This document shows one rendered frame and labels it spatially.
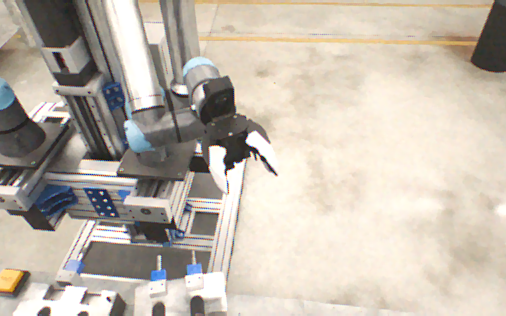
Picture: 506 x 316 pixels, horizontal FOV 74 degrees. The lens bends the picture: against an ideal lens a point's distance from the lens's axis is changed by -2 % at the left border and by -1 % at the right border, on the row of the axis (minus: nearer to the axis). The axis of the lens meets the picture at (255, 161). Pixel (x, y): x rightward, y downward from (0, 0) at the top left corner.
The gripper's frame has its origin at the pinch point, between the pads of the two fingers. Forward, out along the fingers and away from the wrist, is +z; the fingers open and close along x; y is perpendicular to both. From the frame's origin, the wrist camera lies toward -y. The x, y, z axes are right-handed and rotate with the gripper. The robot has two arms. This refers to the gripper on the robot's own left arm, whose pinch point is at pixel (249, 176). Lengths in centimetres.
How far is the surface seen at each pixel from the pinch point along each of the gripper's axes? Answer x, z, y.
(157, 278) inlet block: 31, -20, 55
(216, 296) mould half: 16, -9, 59
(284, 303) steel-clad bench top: -2, -3, 67
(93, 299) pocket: 49, -20, 53
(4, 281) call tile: 76, -37, 52
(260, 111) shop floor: -55, -190, 155
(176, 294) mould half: 27, -14, 57
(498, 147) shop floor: -214, -82, 177
